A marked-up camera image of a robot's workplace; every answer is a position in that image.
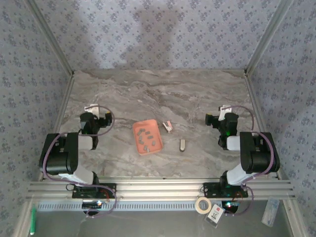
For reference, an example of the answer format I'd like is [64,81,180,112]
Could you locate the aluminium lower frame rail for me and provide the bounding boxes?
[13,199,35,237]
[282,198,306,237]

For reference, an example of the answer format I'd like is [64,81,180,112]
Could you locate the white card with red logo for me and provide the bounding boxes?
[204,203,226,226]

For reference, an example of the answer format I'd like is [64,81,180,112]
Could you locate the pink plastic tray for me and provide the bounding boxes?
[132,118,164,157]

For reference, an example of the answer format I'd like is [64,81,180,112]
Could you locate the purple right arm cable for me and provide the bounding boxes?
[223,105,276,217]

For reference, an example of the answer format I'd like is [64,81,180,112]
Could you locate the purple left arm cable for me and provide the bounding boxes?
[41,105,118,220]

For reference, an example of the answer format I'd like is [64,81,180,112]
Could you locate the white masking tape roll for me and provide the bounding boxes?
[195,197,213,214]

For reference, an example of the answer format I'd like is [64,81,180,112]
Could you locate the grey slotted cable duct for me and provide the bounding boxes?
[37,201,224,212]

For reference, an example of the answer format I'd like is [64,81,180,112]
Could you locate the green marker pen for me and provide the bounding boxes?
[29,206,38,236]

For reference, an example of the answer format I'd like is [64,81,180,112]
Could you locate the aluminium frame post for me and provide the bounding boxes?
[26,0,75,76]
[245,0,296,75]

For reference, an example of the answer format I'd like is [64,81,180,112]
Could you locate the aluminium table side rail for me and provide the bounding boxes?
[243,71,283,180]
[40,73,76,180]

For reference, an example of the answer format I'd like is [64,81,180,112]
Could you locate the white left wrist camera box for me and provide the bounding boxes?
[84,104,100,117]

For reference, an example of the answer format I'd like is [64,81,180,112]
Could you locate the aluminium mounting rail beam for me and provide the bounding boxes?
[26,178,296,200]

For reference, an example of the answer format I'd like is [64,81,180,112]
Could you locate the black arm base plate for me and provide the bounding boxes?
[203,182,249,198]
[72,183,117,198]

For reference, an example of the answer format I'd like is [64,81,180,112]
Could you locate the small circuit board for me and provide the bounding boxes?
[221,200,240,210]
[82,200,103,210]

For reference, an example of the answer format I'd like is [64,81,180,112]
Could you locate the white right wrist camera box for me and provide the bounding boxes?
[219,105,233,121]

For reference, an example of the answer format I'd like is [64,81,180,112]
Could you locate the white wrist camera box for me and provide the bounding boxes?
[84,104,100,117]
[219,105,233,121]

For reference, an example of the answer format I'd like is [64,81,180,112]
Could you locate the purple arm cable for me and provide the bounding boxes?
[223,105,276,217]
[41,105,118,220]

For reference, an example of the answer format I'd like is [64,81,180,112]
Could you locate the clear plastic bag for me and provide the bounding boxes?
[261,197,281,227]

